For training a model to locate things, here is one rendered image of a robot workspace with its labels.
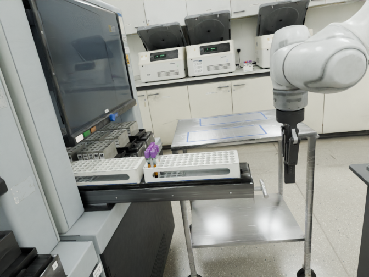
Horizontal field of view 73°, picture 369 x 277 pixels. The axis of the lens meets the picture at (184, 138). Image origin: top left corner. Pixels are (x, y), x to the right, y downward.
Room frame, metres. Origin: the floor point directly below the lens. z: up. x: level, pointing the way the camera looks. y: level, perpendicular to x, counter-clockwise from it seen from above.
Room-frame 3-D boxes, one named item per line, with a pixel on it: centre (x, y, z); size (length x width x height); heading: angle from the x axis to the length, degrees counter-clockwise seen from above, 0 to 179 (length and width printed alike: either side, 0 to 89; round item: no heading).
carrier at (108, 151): (0.95, 0.31, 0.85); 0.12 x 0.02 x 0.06; 171
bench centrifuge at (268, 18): (3.15, -1.31, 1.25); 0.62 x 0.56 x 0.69; 170
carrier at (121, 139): (1.10, 0.28, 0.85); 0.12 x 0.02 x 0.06; 169
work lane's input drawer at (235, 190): (0.76, 0.12, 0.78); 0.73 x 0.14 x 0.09; 80
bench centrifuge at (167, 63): (3.40, 0.11, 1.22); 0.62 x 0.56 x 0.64; 168
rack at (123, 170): (0.79, 0.30, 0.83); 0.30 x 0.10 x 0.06; 80
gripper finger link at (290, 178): (0.68, -0.31, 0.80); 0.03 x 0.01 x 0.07; 80
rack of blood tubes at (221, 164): (0.74, -0.01, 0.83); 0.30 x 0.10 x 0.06; 80
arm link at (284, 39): (0.67, -0.31, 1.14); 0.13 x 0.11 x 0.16; 179
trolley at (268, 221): (1.20, -0.26, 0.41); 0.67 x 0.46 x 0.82; 85
